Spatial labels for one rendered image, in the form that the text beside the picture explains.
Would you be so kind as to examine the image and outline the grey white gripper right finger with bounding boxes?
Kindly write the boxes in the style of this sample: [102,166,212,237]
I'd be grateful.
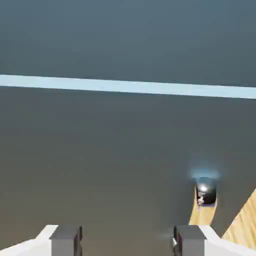
[172,224,256,256]

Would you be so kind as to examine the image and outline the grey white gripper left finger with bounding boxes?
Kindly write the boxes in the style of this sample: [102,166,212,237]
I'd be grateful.
[0,224,83,256]

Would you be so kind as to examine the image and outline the blue-grey painted cabinet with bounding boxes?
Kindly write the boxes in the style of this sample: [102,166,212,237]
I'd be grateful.
[0,0,256,256]

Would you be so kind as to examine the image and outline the blue-grey cabinet door with handle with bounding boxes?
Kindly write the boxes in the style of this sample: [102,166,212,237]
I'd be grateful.
[0,85,256,256]

